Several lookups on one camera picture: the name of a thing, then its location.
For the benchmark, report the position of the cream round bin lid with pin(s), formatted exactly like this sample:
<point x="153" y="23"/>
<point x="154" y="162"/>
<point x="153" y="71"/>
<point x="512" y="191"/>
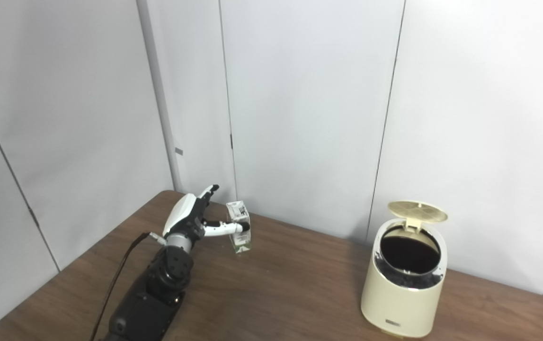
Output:
<point x="418" y="210"/>

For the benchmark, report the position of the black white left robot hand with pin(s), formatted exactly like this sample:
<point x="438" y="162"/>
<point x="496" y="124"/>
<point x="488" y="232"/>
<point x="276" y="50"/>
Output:
<point x="183" y="210"/>

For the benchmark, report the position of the white green milk carton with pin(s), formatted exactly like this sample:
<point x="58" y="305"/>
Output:
<point x="241" y="241"/>

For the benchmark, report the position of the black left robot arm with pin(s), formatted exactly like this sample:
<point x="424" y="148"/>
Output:
<point x="150" y="298"/>

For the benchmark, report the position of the cream-colored cylindrical bin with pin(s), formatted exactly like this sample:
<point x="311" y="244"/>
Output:
<point x="404" y="303"/>

